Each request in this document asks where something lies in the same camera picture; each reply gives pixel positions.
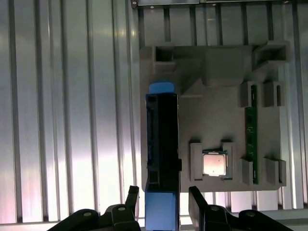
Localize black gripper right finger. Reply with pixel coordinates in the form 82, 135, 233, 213
188, 186, 280, 231

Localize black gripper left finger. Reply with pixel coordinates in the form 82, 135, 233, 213
49, 184, 141, 231

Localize hard disk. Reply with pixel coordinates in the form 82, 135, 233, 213
143, 81, 183, 231

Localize silver CPU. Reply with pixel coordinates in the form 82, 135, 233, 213
202, 149, 229, 178

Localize green RAM stick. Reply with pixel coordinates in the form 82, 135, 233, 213
244, 84, 259, 185

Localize grey parts rack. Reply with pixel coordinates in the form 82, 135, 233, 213
139, 40, 292, 193

